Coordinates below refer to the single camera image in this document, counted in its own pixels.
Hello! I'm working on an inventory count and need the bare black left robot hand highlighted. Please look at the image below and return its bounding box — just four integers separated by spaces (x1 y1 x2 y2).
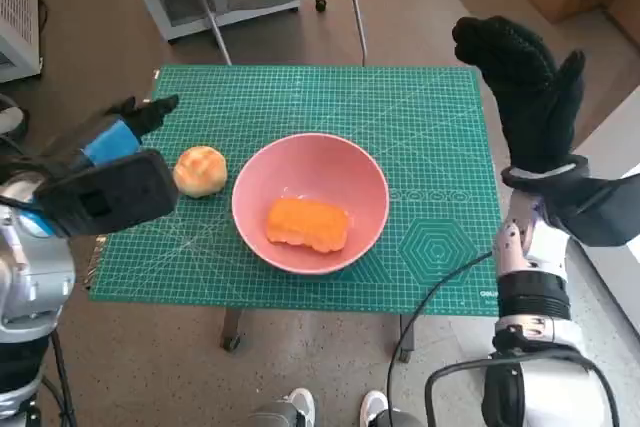
44 94 180 183

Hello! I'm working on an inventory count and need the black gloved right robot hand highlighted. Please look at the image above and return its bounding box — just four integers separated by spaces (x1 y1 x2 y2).
452 15 586 172

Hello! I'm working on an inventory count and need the round toy bread bun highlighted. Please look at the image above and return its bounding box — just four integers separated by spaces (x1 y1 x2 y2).
172 145 229 198

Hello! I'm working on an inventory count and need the pink bowl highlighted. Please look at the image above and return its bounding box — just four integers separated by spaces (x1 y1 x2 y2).
231 132 391 276

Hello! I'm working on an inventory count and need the oblong orange toy bread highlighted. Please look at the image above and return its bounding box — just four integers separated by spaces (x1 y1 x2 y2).
265 198 350 254

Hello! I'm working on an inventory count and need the person's shoe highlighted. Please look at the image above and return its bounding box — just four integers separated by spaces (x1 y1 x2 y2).
0 116 24 141

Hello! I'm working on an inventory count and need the green cutting mat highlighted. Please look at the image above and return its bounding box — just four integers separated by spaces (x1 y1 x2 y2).
89 64 501 317

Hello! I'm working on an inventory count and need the metal table leg with caster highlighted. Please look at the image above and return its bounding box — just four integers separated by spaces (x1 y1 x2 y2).
222 309 244 352
397 314 415 363

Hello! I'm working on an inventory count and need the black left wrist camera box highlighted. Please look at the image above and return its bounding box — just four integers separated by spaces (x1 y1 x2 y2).
37 148 180 238

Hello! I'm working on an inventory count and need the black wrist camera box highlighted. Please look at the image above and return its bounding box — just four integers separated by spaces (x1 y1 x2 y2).
542 166 640 248
37 148 180 238

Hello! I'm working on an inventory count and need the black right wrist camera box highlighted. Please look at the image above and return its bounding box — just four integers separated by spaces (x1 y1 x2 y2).
542 166 640 248

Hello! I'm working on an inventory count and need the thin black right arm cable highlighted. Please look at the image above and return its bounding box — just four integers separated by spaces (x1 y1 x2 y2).
385 249 496 427

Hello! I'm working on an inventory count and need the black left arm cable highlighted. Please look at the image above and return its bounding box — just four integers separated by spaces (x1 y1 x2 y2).
42 334 79 427

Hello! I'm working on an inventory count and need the thick black cable loop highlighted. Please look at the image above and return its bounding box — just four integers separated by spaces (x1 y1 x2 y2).
423 354 621 427

